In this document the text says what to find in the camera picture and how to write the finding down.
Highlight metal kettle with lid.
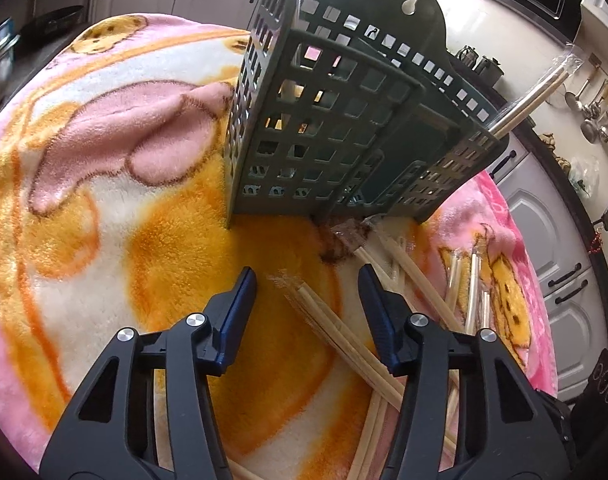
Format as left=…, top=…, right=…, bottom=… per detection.
left=476, top=55, right=505, bottom=83

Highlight white base cabinets under stove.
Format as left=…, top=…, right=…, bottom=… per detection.
left=484, top=135, right=608, bottom=401

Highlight bunch of chopsticks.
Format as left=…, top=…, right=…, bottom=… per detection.
left=151, top=220, right=465, bottom=480

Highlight row of hanging kitchen utensils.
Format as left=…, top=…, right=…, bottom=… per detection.
left=564, top=67, right=608, bottom=146

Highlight pink and orange printed blanket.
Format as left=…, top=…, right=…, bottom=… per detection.
left=0, top=12, right=557, bottom=480

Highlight clear plastic bag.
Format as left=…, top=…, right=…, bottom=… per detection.
left=569, top=155, right=597, bottom=196

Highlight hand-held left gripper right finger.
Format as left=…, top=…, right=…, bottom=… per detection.
left=358, top=263, right=577, bottom=480

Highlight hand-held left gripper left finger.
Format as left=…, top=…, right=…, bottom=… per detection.
left=38, top=266, right=259, bottom=480

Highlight black wok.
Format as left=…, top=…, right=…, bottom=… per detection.
left=21, top=5, right=84, bottom=36

